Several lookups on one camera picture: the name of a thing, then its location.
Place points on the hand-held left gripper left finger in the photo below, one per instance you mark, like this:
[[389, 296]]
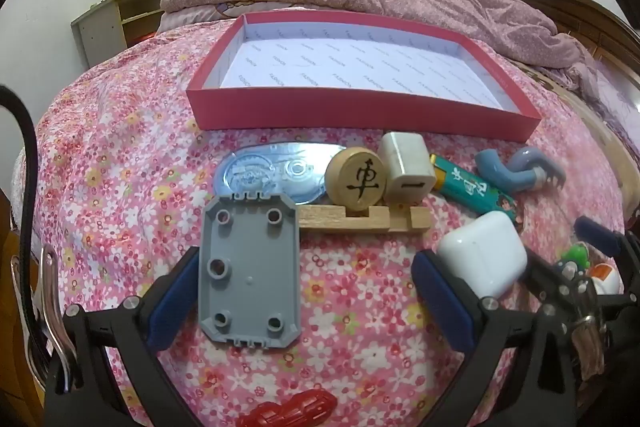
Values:
[[172, 302]]

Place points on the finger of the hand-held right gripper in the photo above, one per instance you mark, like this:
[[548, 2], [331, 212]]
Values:
[[595, 234], [546, 279]]

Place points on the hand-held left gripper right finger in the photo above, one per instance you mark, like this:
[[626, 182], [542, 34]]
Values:
[[440, 302]]

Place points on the green toy figure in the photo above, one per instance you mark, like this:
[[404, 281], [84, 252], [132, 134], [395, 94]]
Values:
[[575, 259]]

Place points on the white and orange toy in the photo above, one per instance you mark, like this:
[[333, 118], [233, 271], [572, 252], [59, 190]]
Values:
[[605, 279]]

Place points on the white earbud case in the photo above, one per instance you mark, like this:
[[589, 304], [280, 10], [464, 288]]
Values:
[[482, 254]]

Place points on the grey plastic plate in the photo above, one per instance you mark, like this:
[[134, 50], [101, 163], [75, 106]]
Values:
[[250, 272]]

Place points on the green lighter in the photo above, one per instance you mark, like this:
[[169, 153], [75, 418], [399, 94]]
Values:
[[475, 189]]

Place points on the notched wooden block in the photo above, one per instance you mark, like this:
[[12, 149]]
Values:
[[330, 219]]

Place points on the red plastic toy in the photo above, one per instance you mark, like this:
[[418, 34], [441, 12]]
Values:
[[285, 409]]

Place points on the blue correction tape dispenser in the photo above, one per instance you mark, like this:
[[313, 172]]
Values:
[[270, 172]]

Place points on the red shallow cardboard box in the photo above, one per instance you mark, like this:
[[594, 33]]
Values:
[[350, 112]]

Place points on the blue-grey curved toy figure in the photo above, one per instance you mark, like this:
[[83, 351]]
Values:
[[510, 177]]

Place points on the metal clip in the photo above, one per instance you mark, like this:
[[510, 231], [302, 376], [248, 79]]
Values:
[[50, 307]]

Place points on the lavender printed sheet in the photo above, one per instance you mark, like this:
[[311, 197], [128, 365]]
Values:
[[610, 102]]

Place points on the white charger plug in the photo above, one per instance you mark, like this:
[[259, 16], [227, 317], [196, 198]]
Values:
[[407, 167]]

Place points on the round wooden chess piece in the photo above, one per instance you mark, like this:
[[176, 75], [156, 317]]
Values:
[[356, 179]]

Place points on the pink floral bed sheet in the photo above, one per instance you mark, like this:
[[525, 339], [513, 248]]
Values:
[[125, 157]]

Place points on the dark wooden headboard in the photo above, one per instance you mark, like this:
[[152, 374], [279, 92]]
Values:
[[590, 14]]

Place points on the small open shelf unit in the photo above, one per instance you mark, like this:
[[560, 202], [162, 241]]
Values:
[[100, 29]]

